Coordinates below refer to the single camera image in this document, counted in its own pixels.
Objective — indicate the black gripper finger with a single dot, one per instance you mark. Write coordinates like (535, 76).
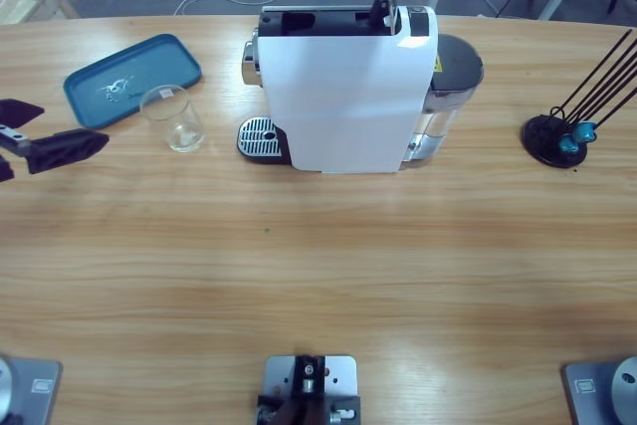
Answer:
(17, 111)
(64, 151)

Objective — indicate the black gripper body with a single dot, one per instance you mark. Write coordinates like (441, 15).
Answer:
(7, 139)

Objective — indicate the white capsule coffee machine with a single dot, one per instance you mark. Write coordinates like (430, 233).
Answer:
(348, 96)

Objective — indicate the blue coffee capsule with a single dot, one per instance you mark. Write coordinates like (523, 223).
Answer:
(584, 132)
(567, 146)

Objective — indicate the teal plastic serving tray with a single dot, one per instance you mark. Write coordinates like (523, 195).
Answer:
(129, 71)

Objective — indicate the pale wooden crate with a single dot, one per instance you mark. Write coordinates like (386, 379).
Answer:
(25, 2)

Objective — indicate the clear drinking glass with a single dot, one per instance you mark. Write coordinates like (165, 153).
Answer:
(176, 126)

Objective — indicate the black drip tray metal grate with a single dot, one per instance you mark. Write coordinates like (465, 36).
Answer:
(259, 139)

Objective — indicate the clear water tank black lid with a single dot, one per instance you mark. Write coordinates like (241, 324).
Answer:
(455, 66)

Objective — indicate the black capsule holder with rods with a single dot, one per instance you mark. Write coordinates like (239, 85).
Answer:
(540, 131)

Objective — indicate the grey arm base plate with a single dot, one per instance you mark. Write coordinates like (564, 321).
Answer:
(25, 390)
(607, 390)

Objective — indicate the white camera mount dark post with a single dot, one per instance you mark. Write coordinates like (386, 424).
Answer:
(308, 385)

